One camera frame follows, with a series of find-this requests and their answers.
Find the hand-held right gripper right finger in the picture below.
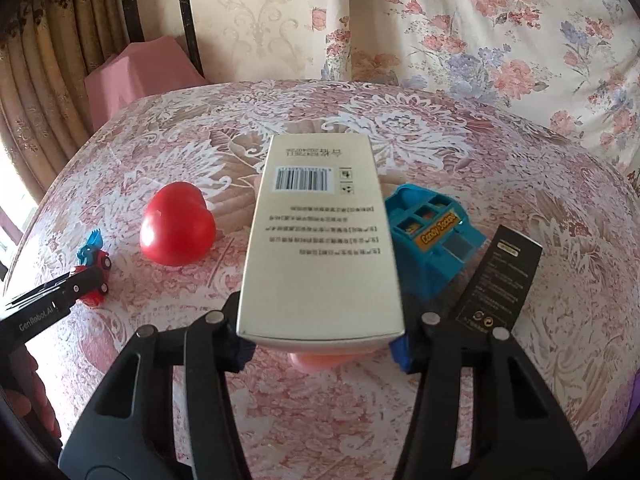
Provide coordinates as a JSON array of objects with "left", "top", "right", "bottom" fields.
[{"left": 390, "top": 310, "right": 588, "bottom": 480}]

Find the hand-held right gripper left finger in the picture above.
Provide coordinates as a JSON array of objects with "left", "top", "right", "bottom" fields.
[{"left": 59, "top": 290, "right": 256, "bottom": 480}]

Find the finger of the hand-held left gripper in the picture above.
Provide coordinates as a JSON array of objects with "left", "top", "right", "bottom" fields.
[{"left": 5, "top": 259, "right": 114, "bottom": 311}]

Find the red toy car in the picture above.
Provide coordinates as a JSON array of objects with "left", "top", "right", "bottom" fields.
[{"left": 74, "top": 227, "right": 113, "bottom": 308}]

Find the large white cardboard box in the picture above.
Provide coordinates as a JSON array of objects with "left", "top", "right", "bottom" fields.
[{"left": 236, "top": 132, "right": 406, "bottom": 351}]

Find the person's left hand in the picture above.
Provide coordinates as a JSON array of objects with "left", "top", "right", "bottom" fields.
[{"left": 0, "top": 345, "right": 63, "bottom": 441}]

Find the pink orange round object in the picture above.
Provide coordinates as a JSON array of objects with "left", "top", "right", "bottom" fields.
[{"left": 287, "top": 345, "right": 381, "bottom": 375}]

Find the red heart-shaped toy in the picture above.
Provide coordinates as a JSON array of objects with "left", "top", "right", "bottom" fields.
[{"left": 139, "top": 181, "right": 217, "bottom": 267}]

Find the black cardboard box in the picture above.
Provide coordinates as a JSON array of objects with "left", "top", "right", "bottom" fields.
[{"left": 455, "top": 225, "right": 545, "bottom": 333}]

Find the teal toy candy machine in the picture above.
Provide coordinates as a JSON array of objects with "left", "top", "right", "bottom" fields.
[{"left": 384, "top": 184, "right": 490, "bottom": 311}]

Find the beige patterned curtain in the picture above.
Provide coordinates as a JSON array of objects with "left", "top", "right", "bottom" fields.
[{"left": 0, "top": 0, "right": 136, "bottom": 206}]

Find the pink covered chair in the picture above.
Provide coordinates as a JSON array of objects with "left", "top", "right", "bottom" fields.
[{"left": 84, "top": 37, "right": 211, "bottom": 133}]

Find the floral bed sheet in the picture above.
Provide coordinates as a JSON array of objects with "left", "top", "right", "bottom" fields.
[{"left": 325, "top": 0, "right": 640, "bottom": 196}]

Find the dark wooden frame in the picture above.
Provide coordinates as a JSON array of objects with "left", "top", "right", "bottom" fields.
[{"left": 117, "top": 0, "right": 207, "bottom": 83}]

